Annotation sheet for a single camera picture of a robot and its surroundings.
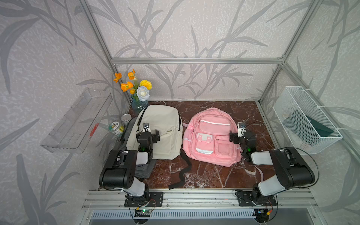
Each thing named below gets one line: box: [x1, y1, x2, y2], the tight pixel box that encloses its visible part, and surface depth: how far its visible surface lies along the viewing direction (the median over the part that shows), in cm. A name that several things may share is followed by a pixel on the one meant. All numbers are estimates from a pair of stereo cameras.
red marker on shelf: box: [89, 122, 100, 137], surface depth 66 cm
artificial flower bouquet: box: [113, 68, 153, 102], surface depth 84 cm
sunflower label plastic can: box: [108, 120, 126, 137], surface depth 98 cm
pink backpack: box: [182, 106, 243, 168], surface depth 93 cm
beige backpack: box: [125, 104, 183, 160], surface depth 98 cm
